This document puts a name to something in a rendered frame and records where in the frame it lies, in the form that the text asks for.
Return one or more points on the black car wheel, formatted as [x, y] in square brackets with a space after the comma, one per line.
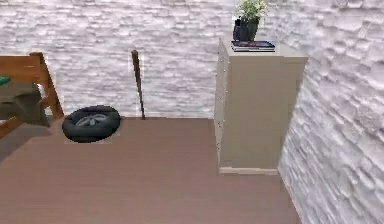
[90, 124]

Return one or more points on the brown baseball bat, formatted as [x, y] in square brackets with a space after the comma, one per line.
[137, 80]

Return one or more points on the beige chest of drawers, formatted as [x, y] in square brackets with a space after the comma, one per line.
[256, 110]

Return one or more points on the dark flat book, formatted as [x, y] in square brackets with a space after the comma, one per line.
[252, 45]

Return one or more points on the green house plant dark pot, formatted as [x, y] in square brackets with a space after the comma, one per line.
[249, 20]

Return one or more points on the olive grey bed blanket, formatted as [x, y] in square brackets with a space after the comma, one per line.
[20, 101]

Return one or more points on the green pillow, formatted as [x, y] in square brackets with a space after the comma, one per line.
[3, 80]

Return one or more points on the brown wooden bed frame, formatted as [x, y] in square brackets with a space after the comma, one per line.
[30, 71]

